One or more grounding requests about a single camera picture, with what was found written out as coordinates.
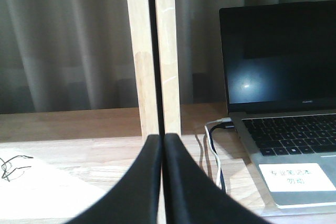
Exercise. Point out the wooden shelf unit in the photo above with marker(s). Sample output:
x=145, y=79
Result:
x=98, y=145

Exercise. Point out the silver laptop computer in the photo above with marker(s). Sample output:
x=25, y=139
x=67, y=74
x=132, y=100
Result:
x=279, y=71

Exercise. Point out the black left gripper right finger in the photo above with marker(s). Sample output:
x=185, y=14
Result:
x=190, y=196

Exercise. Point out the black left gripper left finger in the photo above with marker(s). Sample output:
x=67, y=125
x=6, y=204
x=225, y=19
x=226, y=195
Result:
x=135, y=197

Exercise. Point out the white label sticker left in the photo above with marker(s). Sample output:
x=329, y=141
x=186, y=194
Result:
x=295, y=177

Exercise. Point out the white paper sheet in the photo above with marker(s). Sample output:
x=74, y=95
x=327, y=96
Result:
x=34, y=189

